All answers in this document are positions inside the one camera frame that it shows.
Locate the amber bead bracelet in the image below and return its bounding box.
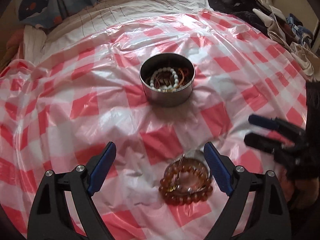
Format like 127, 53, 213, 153
158, 157, 214, 206

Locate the red white checkered plastic sheet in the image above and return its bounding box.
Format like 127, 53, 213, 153
1, 10, 306, 239

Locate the round silver metal tin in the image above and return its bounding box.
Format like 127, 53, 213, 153
139, 53, 196, 107

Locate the pile of dark clothes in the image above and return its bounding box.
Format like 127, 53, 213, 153
208, 0, 319, 82

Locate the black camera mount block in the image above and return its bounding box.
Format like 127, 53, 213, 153
305, 82, 320, 170

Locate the silver bangle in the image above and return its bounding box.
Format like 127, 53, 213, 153
174, 150, 211, 196

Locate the blue whale print curtain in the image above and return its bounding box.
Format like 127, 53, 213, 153
15, 0, 97, 29

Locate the white striped bed sheet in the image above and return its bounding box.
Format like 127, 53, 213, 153
23, 0, 209, 65

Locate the white bead bracelet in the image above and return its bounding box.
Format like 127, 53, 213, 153
149, 67, 180, 92

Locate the person's right hand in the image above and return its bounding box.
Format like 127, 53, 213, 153
279, 169, 319, 209

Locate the orange pink clothes pile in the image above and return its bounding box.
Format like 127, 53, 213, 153
1, 28, 24, 71

